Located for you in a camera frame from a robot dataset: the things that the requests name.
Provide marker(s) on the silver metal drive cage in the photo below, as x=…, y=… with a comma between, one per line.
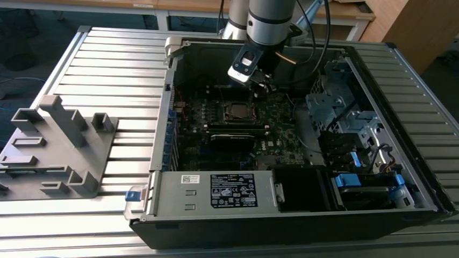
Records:
x=323, y=102

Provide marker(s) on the CPU socket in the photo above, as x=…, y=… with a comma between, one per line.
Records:
x=226, y=118

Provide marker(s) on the black office chair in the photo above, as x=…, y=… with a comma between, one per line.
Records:
x=21, y=61

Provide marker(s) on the black plastic shroud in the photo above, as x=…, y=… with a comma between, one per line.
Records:
x=300, y=188

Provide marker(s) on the grey parts rack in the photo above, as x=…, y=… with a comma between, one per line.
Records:
x=71, y=161

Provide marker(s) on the wooden desk white frame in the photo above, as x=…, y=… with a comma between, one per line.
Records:
x=344, y=13
x=107, y=6

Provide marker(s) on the green motherboard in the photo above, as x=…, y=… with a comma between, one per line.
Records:
x=283, y=139

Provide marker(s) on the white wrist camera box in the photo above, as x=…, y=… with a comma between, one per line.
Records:
x=246, y=65

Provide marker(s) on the silver topped CPU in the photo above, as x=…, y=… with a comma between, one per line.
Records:
x=240, y=110

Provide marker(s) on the blue case latch tab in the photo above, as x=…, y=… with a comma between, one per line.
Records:
x=132, y=195

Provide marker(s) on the grey power supply with label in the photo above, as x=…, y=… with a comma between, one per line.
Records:
x=172, y=199

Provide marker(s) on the black hard disk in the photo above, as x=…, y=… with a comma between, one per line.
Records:
x=362, y=199

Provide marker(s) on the blue drive carrier clip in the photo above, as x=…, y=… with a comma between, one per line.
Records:
x=355, y=158
x=399, y=181
x=346, y=179

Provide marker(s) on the wooden cabinet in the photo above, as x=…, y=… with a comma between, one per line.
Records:
x=412, y=27

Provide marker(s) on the black RAM slot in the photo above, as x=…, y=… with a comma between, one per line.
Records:
x=236, y=131
x=236, y=125
x=236, y=128

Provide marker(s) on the small black graphics card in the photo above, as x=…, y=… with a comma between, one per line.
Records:
x=230, y=145

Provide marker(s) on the grey chipset heatsink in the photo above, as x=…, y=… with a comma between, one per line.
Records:
x=266, y=160

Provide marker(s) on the black PC case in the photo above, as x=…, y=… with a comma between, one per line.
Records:
x=251, y=233

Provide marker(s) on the green RAM stick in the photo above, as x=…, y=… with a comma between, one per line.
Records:
x=28, y=170

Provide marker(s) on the grey case latch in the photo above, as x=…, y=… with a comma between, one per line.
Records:
x=172, y=44

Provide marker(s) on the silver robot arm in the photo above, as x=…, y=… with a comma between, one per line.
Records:
x=268, y=21

